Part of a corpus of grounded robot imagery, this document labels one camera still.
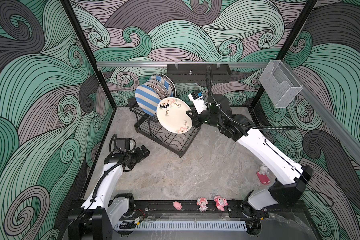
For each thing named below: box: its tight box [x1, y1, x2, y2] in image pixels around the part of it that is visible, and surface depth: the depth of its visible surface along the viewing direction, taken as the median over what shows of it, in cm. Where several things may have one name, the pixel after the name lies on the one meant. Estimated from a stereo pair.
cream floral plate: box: [156, 97, 193, 134], surface depth 72 cm
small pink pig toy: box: [172, 201, 182, 211], surface depth 75 cm
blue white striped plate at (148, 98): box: [135, 84, 162, 117], surface depth 85 cm
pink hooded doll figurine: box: [196, 196, 209, 212], surface depth 74 cm
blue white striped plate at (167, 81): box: [147, 73, 177, 98], surface depth 87 cm
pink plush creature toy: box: [213, 195, 229, 212], surface depth 74 cm
